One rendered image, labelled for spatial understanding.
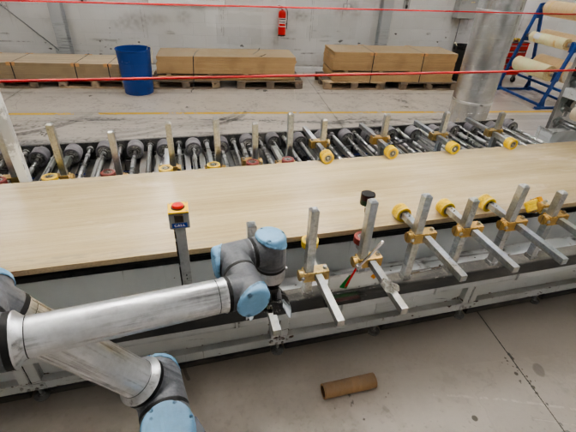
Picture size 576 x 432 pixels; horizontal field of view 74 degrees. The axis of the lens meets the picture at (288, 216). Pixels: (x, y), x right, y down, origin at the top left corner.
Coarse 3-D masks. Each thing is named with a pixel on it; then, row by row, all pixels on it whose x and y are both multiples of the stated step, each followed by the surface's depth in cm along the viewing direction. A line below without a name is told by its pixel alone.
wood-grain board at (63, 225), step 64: (0, 192) 197; (64, 192) 200; (128, 192) 203; (192, 192) 206; (256, 192) 209; (320, 192) 212; (384, 192) 215; (448, 192) 219; (512, 192) 222; (0, 256) 156; (64, 256) 158; (128, 256) 160
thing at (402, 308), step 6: (372, 264) 169; (378, 264) 169; (372, 270) 169; (378, 270) 166; (378, 276) 164; (384, 276) 163; (384, 288) 160; (390, 294) 155; (396, 294) 154; (396, 300) 151; (402, 300) 151; (396, 306) 151; (402, 306) 149; (402, 312) 149
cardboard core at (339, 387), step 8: (352, 376) 212; (360, 376) 210; (368, 376) 210; (328, 384) 205; (336, 384) 205; (344, 384) 206; (352, 384) 206; (360, 384) 207; (368, 384) 208; (376, 384) 209; (328, 392) 202; (336, 392) 203; (344, 392) 204; (352, 392) 206
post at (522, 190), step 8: (520, 184) 174; (520, 192) 174; (512, 200) 179; (520, 200) 176; (512, 208) 180; (520, 208) 179; (512, 216) 180; (504, 232) 186; (496, 240) 191; (504, 240) 189; (488, 256) 198
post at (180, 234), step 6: (180, 234) 139; (186, 234) 141; (180, 240) 140; (186, 240) 141; (180, 246) 142; (186, 246) 142; (180, 252) 143; (186, 252) 144; (180, 258) 144; (186, 258) 145; (180, 264) 149; (186, 264) 147; (180, 270) 149; (186, 270) 148; (186, 276) 150; (186, 282) 152; (192, 282) 153
